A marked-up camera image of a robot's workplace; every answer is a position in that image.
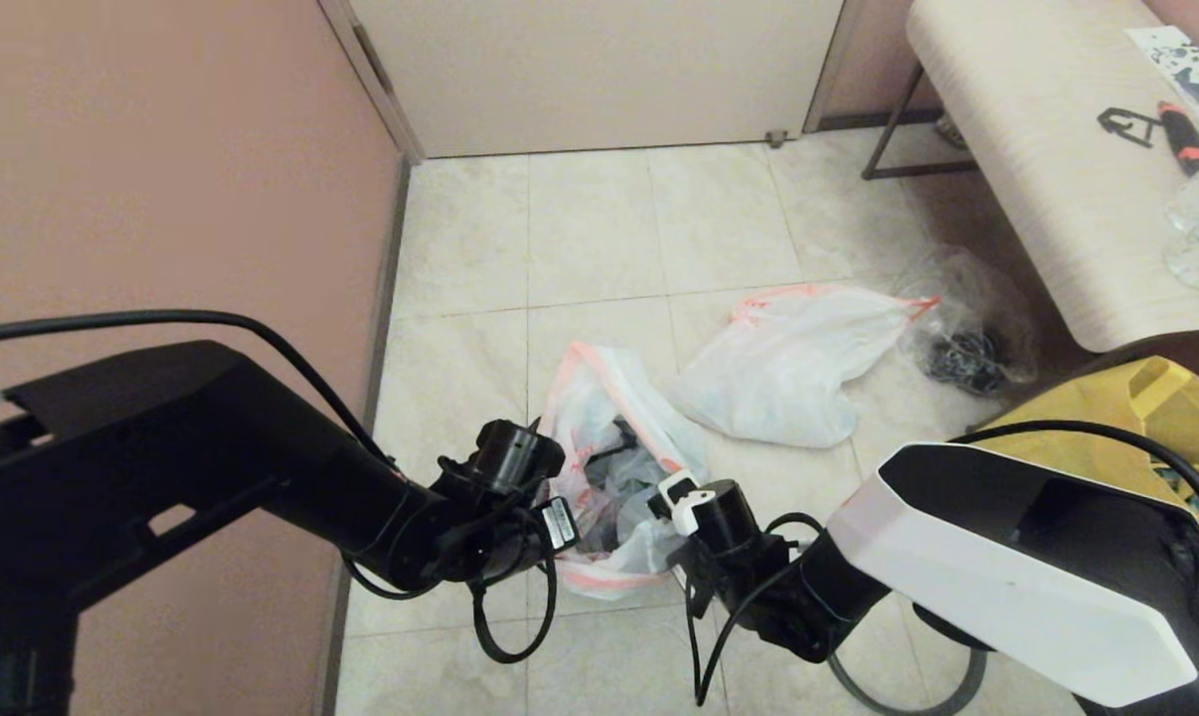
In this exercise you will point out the light wood-grain table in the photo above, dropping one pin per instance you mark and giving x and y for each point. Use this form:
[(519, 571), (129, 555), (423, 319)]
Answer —
[(1037, 149)]

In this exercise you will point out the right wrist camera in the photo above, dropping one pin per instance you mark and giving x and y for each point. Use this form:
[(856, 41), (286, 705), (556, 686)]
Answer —
[(724, 512)]

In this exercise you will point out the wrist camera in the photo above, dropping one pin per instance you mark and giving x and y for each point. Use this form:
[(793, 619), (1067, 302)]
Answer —
[(515, 452), (724, 512)]

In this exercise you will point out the yellow fabric tote bag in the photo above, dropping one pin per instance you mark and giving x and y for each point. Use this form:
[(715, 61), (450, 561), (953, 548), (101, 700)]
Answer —
[(1156, 398)]

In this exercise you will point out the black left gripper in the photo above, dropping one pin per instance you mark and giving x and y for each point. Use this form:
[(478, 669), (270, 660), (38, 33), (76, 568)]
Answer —
[(500, 527)]

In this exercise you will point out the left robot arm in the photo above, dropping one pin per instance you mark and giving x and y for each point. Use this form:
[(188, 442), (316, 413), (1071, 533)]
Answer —
[(162, 457)]

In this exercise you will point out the printed black white paper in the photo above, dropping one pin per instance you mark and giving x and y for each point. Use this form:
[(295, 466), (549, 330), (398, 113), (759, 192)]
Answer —
[(1181, 65)]

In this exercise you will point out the used white red-print trash bag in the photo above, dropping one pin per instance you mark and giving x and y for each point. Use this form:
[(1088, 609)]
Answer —
[(788, 368)]

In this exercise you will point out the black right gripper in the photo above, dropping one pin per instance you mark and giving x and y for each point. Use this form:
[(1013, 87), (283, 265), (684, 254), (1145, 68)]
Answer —
[(744, 577)]

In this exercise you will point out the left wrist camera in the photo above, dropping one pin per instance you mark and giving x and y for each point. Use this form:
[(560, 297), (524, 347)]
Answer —
[(515, 452)]

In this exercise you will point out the small grey floor object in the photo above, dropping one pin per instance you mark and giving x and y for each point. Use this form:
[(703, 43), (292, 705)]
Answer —
[(949, 132)]

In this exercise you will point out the clear bag of dark parts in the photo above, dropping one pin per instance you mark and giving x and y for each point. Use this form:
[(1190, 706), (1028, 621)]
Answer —
[(967, 353)]

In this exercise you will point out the black hook clip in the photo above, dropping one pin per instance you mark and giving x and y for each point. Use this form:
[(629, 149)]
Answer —
[(1118, 119)]

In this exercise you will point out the fresh white red-print trash bag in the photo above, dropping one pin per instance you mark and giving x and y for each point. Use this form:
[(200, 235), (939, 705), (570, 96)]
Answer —
[(580, 398)]

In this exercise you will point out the white door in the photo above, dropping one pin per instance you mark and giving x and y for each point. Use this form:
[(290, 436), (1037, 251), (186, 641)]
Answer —
[(599, 70)]

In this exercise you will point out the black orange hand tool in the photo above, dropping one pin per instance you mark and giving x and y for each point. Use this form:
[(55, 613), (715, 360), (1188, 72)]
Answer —
[(1184, 139)]

